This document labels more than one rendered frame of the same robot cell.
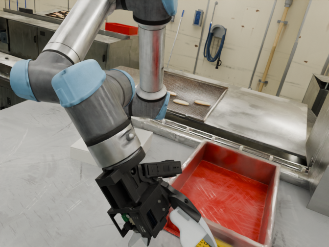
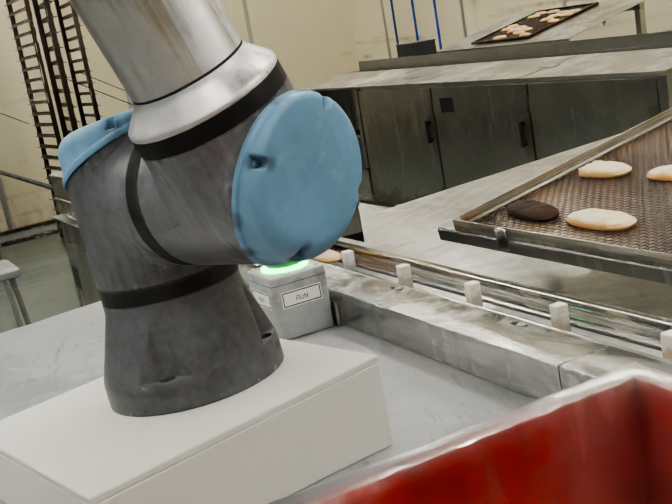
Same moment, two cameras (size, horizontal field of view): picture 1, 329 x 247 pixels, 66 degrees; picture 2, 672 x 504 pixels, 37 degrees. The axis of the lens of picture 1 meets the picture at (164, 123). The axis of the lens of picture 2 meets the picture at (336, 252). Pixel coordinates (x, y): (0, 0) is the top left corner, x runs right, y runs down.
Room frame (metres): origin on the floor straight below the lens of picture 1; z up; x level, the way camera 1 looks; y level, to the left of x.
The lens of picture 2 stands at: (0.45, -0.46, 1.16)
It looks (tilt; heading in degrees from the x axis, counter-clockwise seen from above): 13 degrees down; 43
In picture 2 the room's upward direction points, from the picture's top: 10 degrees counter-clockwise
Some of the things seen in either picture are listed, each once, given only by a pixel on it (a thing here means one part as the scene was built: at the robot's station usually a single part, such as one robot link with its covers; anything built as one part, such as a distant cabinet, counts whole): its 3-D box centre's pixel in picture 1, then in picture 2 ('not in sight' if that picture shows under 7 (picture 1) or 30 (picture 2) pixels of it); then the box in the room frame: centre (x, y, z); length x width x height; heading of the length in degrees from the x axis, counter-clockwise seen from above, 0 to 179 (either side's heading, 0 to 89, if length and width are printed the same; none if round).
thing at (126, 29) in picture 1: (121, 28); not in sight; (4.96, 1.09, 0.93); 0.51 x 0.36 x 0.13; 72
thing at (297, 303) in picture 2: not in sight; (294, 311); (1.25, 0.35, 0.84); 0.08 x 0.08 x 0.11; 68
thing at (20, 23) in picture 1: (64, 41); (537, 119); (4.96, 2.16, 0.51); 3.00 x 1.26 x 1.03; 68
